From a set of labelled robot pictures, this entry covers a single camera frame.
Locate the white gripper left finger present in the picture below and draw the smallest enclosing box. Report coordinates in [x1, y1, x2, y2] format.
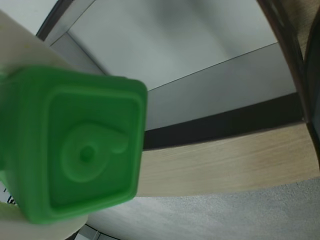
[0, 9, 106, 76]

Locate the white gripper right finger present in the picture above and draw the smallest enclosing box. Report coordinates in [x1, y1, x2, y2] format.
[0, 202, 89, 240]

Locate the green toy cube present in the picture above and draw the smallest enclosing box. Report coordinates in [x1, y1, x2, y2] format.
[0, 63, 149, 225]

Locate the black round object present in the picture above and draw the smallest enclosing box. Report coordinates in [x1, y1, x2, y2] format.
[302, 9, 320, 181]

